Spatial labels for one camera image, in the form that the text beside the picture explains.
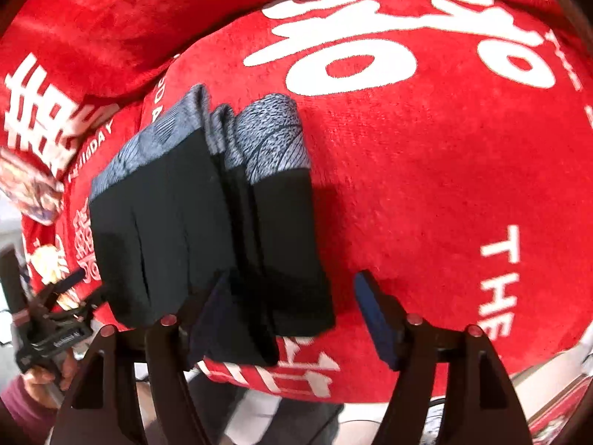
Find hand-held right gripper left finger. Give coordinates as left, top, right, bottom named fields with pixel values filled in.
left=50, top=271, right=242, bottom=445

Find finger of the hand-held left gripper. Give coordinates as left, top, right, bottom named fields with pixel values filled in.
left=46, top=287, right=109, bottom=323
left=37, top=266, right=89, bottom=309

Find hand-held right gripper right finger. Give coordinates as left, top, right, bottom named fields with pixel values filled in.
left=354, top=270, right=533, bottom=445

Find black pants with grey waistband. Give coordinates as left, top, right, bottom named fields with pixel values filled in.
left=88, top=84, right=337, bottom=367

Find person's left forearm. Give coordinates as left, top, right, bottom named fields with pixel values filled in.
left=0, top=375, right=59, bottom=445

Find person's left hand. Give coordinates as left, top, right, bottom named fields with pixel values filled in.
left=23, top=352, right=79, bottom=406

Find colourful glossy printed wrapper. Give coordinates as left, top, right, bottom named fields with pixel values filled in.
left=0, top=148, right=64, bottom=225

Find red printed blanket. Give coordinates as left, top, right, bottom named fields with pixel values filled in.
left=0, top=0, right=593, bottom=404

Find red printed box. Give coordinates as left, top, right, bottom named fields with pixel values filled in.
left=528, top=373, right=593, bottom=437

